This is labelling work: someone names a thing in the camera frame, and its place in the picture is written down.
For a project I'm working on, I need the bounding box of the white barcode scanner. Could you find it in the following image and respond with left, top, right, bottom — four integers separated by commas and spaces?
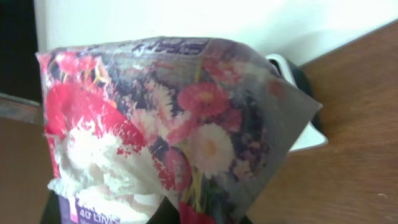
266, 54, 328, 152

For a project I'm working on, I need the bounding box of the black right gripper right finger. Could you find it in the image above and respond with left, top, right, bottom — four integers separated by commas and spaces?
149, 195, 254, 224

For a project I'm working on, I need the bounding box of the red purple tissue pack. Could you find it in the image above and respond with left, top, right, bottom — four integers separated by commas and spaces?
35, 35, 323, 224

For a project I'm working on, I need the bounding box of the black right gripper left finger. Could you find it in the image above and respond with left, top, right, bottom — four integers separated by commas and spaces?
40, 191, 62, 224

